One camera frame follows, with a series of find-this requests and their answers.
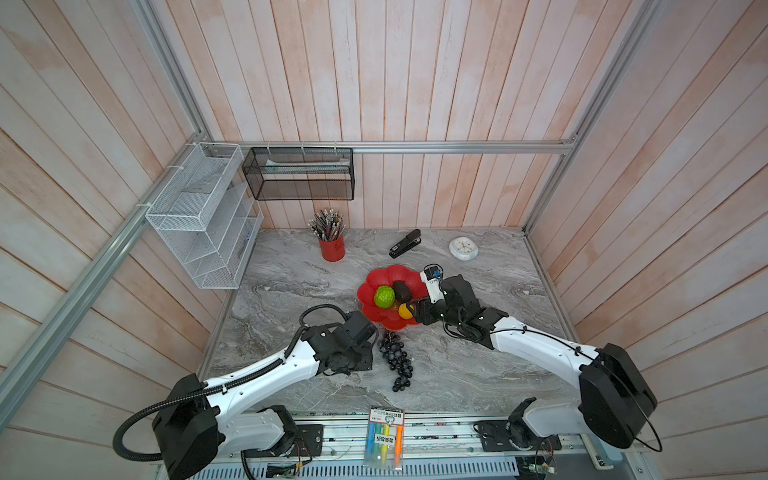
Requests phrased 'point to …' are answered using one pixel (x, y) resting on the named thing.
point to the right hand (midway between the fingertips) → (414, 301)
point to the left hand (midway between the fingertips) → (363, 369)
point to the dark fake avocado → (402, 291)
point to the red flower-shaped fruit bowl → (387, 277)
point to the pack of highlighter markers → (384, 449)
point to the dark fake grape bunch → (391, 346)
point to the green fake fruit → (384, 297)
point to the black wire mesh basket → (301, 173)
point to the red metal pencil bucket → (333, 250)
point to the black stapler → (412, 239)
